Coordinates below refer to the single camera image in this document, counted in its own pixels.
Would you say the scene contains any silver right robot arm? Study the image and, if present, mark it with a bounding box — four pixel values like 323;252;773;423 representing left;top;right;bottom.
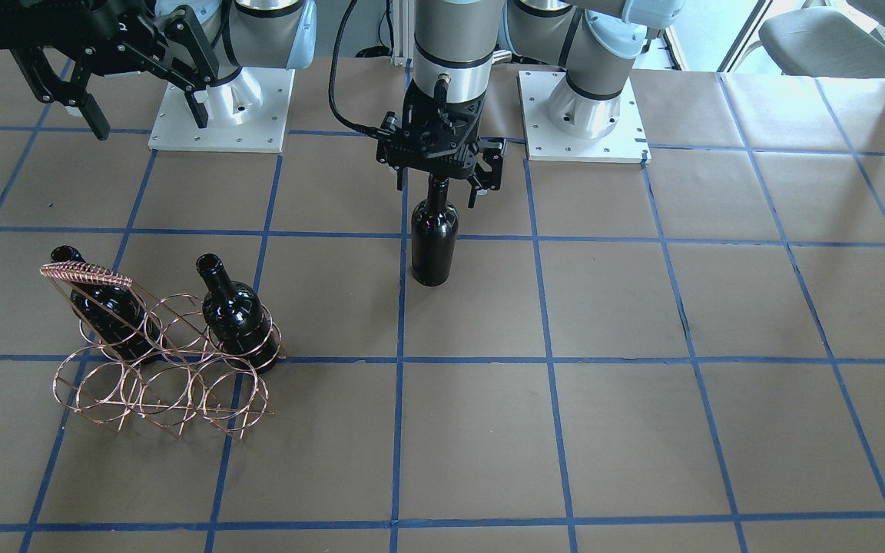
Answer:
0;1;317;143

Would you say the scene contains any copper wire wine basket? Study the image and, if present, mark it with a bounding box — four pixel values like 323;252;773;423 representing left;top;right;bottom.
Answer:
40;261;285;438

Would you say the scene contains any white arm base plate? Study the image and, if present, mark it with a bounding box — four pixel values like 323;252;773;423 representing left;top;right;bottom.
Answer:
147;68;296;154
519;71;652;164

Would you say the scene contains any black wine bottle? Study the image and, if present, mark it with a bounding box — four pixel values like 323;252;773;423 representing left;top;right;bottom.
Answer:
411;174;458;287
194;253;280;374

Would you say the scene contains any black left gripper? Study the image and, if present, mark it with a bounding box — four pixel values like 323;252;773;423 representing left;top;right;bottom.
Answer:
376;80;506;209

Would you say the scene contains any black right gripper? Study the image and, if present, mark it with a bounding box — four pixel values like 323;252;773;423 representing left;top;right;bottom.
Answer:
0;1;219;141

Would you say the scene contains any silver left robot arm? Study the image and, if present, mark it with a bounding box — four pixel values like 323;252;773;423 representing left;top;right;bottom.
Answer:
372;1;684;211

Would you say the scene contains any black wine bottle in basket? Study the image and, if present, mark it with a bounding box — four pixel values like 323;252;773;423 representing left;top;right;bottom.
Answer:
194;253;280;374

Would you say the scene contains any grey office chair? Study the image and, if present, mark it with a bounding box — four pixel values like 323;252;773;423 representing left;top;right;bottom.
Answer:
758;1;885;78

